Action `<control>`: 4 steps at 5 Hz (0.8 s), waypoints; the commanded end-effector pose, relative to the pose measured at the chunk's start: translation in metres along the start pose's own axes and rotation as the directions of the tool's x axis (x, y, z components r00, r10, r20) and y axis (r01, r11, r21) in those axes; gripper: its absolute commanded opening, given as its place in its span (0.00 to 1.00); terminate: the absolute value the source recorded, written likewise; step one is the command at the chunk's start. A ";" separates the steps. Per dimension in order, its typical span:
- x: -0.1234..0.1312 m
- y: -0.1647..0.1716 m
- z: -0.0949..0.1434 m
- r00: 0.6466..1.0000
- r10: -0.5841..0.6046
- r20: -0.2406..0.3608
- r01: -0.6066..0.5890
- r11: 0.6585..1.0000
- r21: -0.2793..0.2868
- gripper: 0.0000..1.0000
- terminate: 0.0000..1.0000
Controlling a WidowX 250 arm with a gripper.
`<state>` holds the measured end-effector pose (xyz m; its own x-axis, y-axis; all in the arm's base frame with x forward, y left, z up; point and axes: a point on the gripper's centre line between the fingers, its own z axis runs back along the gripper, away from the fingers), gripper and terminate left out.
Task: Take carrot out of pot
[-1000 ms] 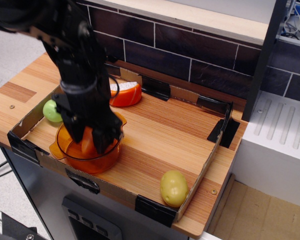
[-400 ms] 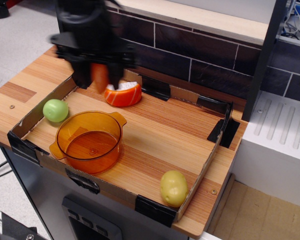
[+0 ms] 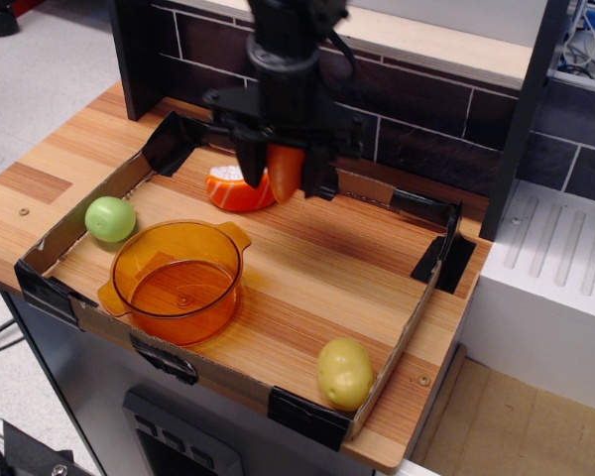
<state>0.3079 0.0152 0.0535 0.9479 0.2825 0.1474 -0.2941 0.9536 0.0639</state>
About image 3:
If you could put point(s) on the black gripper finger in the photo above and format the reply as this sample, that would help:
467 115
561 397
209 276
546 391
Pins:
314 170
251 156

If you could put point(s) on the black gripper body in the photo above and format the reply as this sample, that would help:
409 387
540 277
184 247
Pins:
286 106

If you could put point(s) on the orange toy carrot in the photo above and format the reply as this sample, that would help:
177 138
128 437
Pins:
284 166

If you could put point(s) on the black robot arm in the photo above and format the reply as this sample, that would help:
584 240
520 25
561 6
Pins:
283 22

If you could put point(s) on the taped cardboard fence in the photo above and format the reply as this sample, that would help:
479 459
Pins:
304 312

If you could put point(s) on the transparent orange plastic pot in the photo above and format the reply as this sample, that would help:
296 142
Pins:
178 280

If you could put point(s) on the salmon sushi toy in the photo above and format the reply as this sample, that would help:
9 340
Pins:
226 189

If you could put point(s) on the green toy apple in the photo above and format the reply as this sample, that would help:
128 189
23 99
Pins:
110 219

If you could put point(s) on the yellow toy potato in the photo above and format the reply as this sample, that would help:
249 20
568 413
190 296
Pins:
345 373

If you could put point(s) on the white toy sink drainer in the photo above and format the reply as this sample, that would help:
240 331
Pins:
532 314

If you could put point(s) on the grey oven control panel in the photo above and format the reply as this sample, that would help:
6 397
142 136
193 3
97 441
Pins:
170 445

